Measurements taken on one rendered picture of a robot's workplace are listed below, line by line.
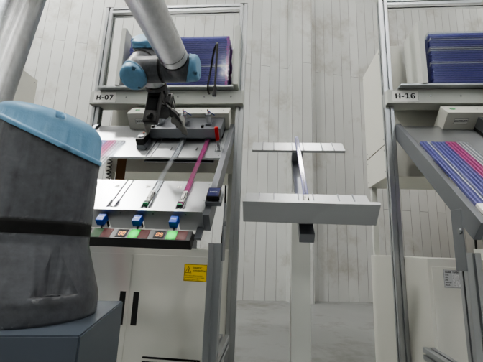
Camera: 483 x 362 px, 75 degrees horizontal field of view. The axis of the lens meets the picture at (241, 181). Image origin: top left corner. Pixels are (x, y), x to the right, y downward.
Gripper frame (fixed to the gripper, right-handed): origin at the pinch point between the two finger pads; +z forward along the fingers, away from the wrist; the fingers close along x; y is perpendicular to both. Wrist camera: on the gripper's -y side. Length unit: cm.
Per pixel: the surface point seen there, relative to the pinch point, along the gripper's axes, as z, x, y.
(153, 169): 40, 22, 25
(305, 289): 23, -50, -46
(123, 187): 6.6, 11.7, -20.1
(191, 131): 11.0, -4.0, 18.1
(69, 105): 135, 219, 244
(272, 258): 288, -44, 126
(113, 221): 5.5, 9.1, -35.8
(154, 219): 4.2, -4.1, -35.6
